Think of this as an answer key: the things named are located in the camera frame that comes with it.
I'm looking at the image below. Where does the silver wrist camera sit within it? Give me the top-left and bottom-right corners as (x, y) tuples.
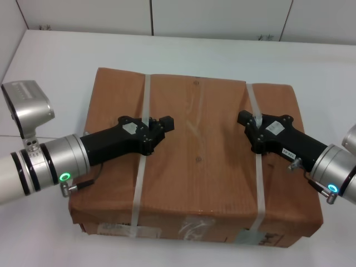
(340, 123), (356, 151)
(1, 80), (55, 152)

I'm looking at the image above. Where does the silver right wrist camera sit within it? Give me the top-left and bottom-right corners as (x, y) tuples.
(340, 123), (356, 151)

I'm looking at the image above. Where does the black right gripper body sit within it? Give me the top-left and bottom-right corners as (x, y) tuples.
(261, 113), (329, 172)

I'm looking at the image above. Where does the white plastic packing strap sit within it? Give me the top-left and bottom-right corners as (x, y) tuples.
(246, 82), (269, 235)
(130, 73), (152, 240)

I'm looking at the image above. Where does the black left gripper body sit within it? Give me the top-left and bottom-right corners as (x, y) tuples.
(79, 115), (147, 168)

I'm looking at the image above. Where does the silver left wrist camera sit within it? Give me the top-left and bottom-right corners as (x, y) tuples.
(1, 80), (55, 152)

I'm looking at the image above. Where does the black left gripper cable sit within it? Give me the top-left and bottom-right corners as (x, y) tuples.
(60, 130), (105, 199)

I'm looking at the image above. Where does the brown cardboard box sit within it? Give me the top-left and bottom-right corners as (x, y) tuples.
(68, 66), (325, 248)

